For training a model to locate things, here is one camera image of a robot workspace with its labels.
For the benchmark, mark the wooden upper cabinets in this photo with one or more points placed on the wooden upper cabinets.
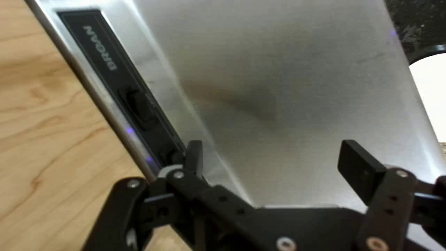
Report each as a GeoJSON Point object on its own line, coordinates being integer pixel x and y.
{"type": "Point", "coordinates": [59, 158]}

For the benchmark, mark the black hood switch panel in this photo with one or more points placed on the black hood switch panel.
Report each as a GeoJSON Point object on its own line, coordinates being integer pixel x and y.
{"type": "Point", "coordinates": [124, 84]}

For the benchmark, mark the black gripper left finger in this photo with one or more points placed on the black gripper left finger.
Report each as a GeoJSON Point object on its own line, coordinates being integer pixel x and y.
{"type": "Point", "coordinates": [206, 218]}

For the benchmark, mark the stainless steel range hood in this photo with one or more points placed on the stainless steel range hood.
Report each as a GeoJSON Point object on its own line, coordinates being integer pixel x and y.
{"type": "Point", "coordinates": [269, 87]}

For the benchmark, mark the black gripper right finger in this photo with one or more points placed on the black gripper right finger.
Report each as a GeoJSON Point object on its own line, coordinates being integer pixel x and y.
{"type": "Point", "coordinates": [395, 199]}

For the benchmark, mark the white ceramic pot with lid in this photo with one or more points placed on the white ceramic pot with lid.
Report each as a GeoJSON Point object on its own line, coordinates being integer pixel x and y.
{"type": "Point", "coordinates": [428, 70]}

